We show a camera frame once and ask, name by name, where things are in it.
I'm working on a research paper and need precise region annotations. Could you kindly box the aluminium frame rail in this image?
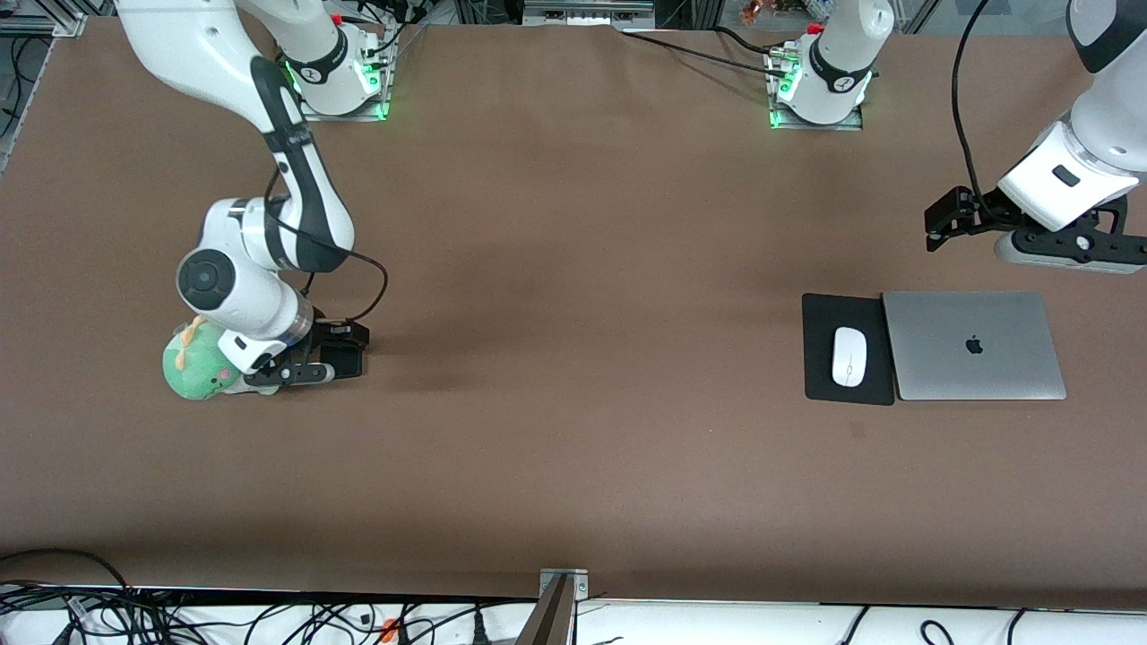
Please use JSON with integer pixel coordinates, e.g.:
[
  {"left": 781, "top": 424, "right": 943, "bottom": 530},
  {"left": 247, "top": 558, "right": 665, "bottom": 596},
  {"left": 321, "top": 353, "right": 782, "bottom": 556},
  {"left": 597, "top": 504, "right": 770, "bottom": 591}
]
[{"left": 0, "top": 0, "right": 117, "bottom": 38}]

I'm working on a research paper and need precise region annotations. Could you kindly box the dark aluminium beam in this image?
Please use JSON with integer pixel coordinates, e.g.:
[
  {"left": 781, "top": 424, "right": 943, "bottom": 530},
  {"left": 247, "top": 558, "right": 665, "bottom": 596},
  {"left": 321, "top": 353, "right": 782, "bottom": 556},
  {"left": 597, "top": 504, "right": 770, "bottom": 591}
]
[{"left": 515, "top": 574, "right": 579, "bottom": 645}]

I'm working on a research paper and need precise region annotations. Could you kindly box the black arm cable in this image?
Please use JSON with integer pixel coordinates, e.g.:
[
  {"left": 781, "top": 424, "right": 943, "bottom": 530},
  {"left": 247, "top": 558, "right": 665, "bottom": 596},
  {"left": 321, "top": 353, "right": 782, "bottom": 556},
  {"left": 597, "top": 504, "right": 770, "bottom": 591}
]
[
  {"left": 952, "top": 0, "right": 996, "bottom": 216},
  {"left": 263, "top": 166, "right": 390, "bottom": 326}
]

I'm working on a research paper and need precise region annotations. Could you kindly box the black mouse pad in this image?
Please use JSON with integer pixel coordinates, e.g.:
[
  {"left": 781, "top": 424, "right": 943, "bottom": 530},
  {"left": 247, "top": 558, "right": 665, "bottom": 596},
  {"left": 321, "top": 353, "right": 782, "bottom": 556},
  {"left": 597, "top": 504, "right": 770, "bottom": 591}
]
[{"left": 801, "top": 293, "right": 896, "bottom": 407}]

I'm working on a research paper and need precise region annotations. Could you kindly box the small black square box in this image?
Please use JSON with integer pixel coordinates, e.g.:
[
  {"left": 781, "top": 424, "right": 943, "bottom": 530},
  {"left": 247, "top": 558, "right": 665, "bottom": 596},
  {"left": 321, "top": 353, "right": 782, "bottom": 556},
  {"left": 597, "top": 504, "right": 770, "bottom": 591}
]
[{"left": 321, "top": 346, "right": 365, "bottom": 380}]

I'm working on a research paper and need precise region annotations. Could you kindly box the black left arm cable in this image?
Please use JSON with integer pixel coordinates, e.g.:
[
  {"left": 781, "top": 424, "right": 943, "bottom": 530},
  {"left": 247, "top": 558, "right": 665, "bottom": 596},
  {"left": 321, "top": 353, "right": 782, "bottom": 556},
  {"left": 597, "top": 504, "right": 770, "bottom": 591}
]
[{"left": 952, "top": 0, "right": 996, "bottom": 216}]

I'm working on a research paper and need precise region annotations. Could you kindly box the tangled black cable bundle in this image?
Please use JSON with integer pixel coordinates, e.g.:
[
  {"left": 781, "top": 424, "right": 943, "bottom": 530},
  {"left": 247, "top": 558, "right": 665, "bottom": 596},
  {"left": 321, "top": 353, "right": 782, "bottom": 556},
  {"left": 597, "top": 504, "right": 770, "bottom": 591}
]
[{"left": 0, "top": 548, "right": 539, "bottom": 645}]

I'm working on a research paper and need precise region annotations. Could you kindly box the short black table cable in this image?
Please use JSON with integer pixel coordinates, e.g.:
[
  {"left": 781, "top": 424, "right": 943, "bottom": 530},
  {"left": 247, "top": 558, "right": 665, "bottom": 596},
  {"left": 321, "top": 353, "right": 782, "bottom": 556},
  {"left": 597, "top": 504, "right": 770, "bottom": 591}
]
[{"left": 714, "top": 25, "right": 782, "bottom": 55}]

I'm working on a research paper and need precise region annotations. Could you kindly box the metal table edge bracket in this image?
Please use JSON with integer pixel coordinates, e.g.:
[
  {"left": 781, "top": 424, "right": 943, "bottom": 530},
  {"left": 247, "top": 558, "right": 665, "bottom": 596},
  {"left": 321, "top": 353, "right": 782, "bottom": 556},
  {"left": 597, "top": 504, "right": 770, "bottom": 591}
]
[{"left": 539, "top": 568, "right": 590, "bottom": 602}]

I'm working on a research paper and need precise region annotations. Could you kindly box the silver laptop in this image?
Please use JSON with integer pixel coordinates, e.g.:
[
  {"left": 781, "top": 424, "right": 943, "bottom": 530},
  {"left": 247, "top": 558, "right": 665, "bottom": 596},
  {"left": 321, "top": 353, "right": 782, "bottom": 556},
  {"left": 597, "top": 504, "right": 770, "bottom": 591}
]
[{"left": 882, "top": 290, "right": 1068, "bottom": 401}]

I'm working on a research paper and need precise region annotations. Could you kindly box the long black table cable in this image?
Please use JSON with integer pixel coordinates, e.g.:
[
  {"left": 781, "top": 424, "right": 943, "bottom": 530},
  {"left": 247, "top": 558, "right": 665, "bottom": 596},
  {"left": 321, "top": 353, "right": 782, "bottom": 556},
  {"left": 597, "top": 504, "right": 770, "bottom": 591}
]
[{"left": 618, "top": 30, "right": 789, "bottom": 77}]

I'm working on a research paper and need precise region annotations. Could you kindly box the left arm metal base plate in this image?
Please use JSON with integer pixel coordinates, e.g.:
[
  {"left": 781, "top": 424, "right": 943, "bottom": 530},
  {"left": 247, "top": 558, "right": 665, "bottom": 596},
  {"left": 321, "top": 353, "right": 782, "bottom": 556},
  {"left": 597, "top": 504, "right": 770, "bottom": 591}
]
[{"left": 767, "top": 45, "right": 866, "bottom": 132}]

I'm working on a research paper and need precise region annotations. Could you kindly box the white computer mouse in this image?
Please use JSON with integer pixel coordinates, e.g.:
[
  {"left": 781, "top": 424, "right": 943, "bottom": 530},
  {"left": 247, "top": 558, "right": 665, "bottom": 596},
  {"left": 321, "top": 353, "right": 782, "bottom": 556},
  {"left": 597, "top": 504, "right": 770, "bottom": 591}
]
[{"left": 832, "top": 327, "right": 867, "bottom": 388}]

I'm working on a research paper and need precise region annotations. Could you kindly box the grey socket strip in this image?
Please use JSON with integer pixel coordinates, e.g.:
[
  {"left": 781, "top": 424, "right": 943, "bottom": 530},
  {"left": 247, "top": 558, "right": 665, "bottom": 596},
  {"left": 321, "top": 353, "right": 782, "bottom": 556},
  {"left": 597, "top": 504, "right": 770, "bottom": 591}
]
[{"left": 523, "top": 0, "right": 656, "bottom": 27}]

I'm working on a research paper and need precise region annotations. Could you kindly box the green dinosaur plush toy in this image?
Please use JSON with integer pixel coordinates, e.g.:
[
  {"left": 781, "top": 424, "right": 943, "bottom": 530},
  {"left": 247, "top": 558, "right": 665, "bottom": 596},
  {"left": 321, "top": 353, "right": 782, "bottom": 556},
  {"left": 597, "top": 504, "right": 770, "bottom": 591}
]
[{"left": 162, "top": 316, "right": 263, "bottom": 400}]

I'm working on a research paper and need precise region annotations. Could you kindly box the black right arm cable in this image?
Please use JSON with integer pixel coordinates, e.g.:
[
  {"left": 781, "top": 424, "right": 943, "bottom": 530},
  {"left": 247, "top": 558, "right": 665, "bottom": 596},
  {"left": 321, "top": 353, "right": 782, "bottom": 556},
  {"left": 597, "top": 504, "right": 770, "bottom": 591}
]
[{"left": 263, "top": 166, "right": 390, "bottom": 326}]

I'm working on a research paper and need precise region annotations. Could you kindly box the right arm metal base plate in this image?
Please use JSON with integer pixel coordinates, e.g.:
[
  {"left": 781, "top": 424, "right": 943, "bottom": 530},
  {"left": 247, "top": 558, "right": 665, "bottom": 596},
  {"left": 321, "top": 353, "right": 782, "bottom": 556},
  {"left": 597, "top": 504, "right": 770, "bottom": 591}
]
[{"left": 296, "top": 25, "right": 392, "bottom": 122}]

